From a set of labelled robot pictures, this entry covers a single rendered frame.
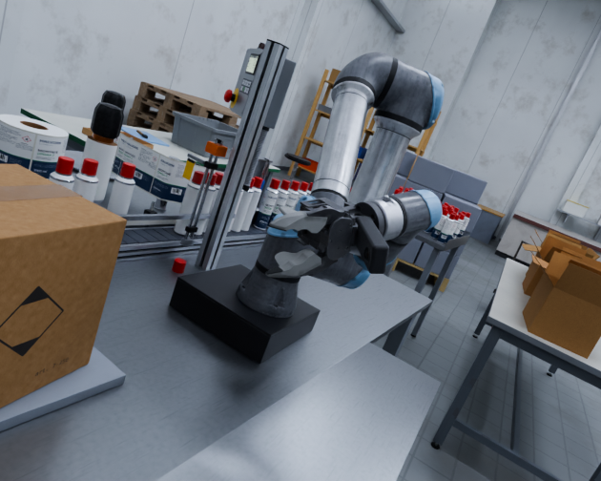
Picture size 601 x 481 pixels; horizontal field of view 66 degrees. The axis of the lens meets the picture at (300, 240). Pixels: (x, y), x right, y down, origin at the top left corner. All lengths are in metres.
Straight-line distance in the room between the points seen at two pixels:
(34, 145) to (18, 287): 1.01
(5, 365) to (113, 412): 0.19
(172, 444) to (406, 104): 0.81
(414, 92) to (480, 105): 11.99
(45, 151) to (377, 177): 1.04
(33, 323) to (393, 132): 0.80
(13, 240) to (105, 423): 0.33
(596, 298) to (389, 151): 1.57
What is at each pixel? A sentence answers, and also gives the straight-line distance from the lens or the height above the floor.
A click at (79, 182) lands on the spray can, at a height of 1.03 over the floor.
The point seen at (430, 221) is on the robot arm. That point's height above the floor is 1.27.
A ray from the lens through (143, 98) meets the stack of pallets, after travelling 5.90.
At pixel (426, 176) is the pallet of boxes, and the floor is 1.15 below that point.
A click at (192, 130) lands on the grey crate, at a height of 0.95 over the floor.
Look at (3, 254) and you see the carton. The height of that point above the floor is 1.10.
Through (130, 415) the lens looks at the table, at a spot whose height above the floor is 0.83.
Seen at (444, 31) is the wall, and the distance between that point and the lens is 13.06.
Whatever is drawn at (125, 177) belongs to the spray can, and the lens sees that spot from 1.28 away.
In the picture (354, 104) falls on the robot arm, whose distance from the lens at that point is 1.01.
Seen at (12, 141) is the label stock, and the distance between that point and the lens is 1.66.
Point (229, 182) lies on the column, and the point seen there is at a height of 1.11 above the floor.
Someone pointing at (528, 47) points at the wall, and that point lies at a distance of 13.30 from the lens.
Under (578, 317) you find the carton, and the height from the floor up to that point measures 0.94.
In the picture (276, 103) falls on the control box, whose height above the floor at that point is 1.35.
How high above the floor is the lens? 1.37
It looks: 15 degrees down
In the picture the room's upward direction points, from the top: 21 degrees clockwise
